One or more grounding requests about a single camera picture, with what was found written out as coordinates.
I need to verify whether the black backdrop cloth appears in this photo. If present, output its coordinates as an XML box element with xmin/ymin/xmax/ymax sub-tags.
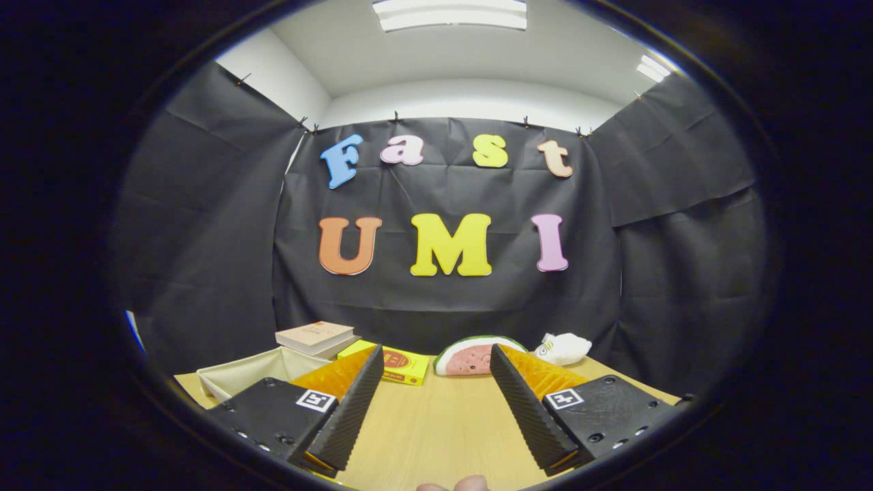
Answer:
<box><xmin>113</xmin><ymin>61</ymin><xmax>768</xmax><ymax>398</ymax></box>

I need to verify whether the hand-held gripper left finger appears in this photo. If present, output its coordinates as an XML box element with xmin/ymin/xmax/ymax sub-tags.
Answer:
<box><xmin>205</xmin><ymin>344</ymin><xmax>385</xmax><ymax>477</ymax></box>

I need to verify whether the watermelon slice plush toy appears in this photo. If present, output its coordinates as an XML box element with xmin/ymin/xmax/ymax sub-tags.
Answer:
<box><xmin>434</xmin><ymin>335</ymin><xmax>528</xmax><ymax>376</ymax></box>

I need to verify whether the small ceiling light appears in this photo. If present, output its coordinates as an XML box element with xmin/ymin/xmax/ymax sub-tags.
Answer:
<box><xmin>636</xmin><ymin>55</ymin><xmax>672</xmax><ymax>84</ymax></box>

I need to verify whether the cream storage box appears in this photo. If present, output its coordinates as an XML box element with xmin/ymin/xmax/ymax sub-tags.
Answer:
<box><xmin>196</xmin><ymin>346</ymin><xmax>335</xmax><ymax>403</ymax></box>

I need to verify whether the white plush toy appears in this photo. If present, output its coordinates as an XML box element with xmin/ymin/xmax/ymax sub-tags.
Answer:
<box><xmin>534</xmin><ymin>333</ymin><xmax>593</xmax><ymax>366</ymax></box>

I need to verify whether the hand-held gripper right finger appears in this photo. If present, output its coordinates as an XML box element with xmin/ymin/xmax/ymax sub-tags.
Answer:
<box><xmin>489</xmin><ymin>344</ymin><xmax>683</xmax><ymax>477</ymax></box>

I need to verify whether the yellow book with red circle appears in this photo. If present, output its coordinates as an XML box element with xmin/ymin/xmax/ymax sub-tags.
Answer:
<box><xmin>337</xmin><ymin>340</ymin><xmax>432</xmax><ymax>387</ymax></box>

